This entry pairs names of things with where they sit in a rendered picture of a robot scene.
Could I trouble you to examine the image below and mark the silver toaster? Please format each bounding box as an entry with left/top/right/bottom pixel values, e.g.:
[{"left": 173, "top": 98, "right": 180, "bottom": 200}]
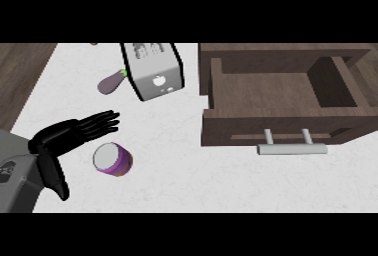
[{"left": 120, "top": 43, "right": 187, "bottom": 102}]

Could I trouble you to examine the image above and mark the brown wooden cabinet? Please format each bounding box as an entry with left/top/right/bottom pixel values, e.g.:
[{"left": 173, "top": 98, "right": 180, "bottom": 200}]
[{"left": 198, "top": 43, "right": 378, "bottom": 108}]

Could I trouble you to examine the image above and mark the brown wooden drawer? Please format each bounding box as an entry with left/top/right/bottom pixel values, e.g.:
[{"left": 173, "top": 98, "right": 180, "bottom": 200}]
[{"left": 199, "top": 57, "right": 378, "bottom": 148}]

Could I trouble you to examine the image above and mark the purple can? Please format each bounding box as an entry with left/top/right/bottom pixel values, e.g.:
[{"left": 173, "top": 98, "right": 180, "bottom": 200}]
[{"left": 91, "top": 142, "right": 134, "bottom": 178}]

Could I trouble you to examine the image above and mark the purple eggplant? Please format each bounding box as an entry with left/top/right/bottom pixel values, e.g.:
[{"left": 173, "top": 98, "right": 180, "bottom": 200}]
[{"left": 96, "top": 69, "right": 128, "bottom": 96}]

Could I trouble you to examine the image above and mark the silver drawer handle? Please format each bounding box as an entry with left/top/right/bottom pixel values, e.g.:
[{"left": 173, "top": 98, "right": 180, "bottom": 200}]
[{"left": 255, "top": 128, "right": 329, "bottom": 156}]

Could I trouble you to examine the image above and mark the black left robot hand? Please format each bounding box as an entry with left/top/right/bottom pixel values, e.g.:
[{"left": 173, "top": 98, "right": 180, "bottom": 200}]
[{"left": 26, "top": 110, "right": 122, "bottom": 202}]

